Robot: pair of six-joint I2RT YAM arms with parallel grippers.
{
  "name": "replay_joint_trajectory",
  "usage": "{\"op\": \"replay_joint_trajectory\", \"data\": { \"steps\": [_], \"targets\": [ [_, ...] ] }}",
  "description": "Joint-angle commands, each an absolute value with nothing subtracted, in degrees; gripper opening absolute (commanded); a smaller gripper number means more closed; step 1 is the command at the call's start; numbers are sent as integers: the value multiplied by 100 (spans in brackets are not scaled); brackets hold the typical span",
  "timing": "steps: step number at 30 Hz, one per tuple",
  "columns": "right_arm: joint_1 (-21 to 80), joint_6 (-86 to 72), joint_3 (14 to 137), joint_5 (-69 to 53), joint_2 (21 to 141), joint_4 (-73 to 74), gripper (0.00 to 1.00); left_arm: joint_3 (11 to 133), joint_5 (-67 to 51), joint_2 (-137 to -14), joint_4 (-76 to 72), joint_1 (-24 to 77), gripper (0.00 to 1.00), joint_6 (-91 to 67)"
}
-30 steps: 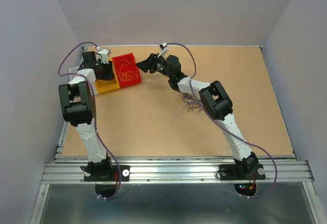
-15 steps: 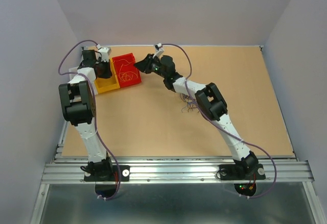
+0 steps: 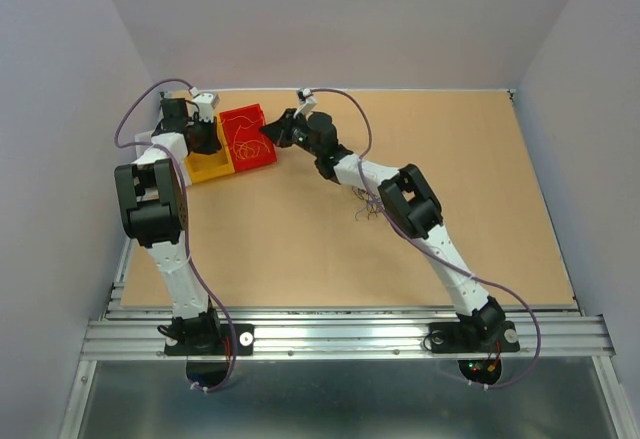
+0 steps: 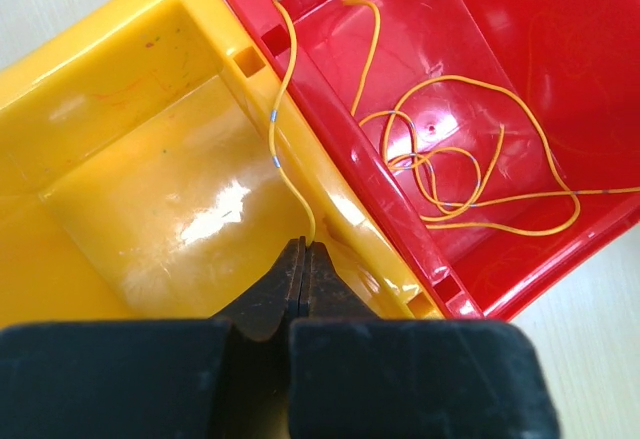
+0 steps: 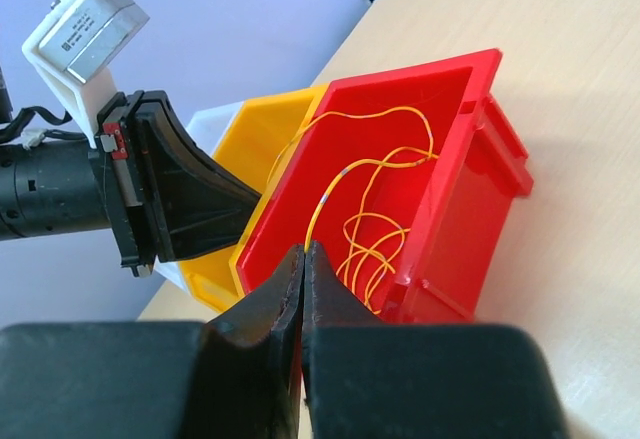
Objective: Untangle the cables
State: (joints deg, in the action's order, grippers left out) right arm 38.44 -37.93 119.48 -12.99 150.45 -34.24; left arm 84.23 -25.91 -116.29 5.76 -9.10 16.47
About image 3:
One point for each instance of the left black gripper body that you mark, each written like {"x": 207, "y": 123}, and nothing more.
{"x": 194, "y": 117}

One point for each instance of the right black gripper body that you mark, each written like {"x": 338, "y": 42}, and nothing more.
{"x": 314, "y": 150}

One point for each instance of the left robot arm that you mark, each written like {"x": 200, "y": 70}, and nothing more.
{"x": 154, "y": 212}

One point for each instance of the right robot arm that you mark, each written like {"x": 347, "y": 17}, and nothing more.
{"x": 415, "y": 213}

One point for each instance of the yellow plastic bin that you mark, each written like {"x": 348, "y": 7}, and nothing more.
{"x": 203, "y": 167}

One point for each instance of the red plastic bin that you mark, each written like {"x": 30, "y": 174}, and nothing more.
{"x": 248, "y": 147}

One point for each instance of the white plastic bin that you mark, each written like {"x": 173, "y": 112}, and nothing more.
{"x": 145, "y": 139}

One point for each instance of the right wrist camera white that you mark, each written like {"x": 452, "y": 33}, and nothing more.
{"x": 307, "y": 102}

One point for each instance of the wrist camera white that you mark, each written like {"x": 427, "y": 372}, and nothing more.
{"x": 307, "y": 102}
{"x": 205, "y": 104}

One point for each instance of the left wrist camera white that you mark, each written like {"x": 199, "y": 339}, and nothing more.
{"x": 205, "y": 104}

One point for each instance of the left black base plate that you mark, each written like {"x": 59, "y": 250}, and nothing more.
{"x": 235, "y": 341}

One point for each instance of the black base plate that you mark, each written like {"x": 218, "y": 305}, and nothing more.
{"x": 456, "y": 337}
{"x": 235, "y": 341}

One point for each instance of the aluminium rail frame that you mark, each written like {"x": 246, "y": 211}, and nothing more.
{"x": 343, "y": 309}

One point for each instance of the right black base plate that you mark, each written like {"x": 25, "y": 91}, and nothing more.
{"x": 456, "y": 337}

